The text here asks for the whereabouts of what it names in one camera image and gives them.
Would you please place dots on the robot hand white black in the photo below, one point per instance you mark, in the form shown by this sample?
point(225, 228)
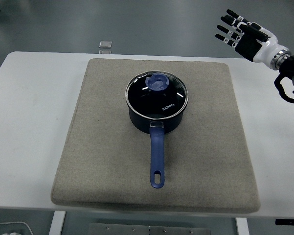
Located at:
point(265, 47)

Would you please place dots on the glass pot lid blue knob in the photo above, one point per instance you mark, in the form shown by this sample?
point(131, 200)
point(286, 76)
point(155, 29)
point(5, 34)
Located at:
point(146, 100)

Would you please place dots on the beige fabric mat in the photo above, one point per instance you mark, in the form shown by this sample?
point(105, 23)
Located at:
point(198, 159)

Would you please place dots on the small silver square floor plate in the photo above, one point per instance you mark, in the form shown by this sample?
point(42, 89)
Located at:
point(105, 44)
point(105, 51)

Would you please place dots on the black flat bar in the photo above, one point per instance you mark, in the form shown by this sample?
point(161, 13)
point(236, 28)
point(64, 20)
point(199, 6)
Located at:
point(289, 221)

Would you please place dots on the white table leg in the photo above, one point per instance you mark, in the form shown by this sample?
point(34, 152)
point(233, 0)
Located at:
point(242, 226)
point(57, 224)

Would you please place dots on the grey metal plate with screws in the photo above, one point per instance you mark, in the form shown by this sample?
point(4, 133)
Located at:
point(149, 230)

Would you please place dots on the white rounded bin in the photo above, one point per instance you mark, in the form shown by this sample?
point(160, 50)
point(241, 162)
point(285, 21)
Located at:
point(5, 227)

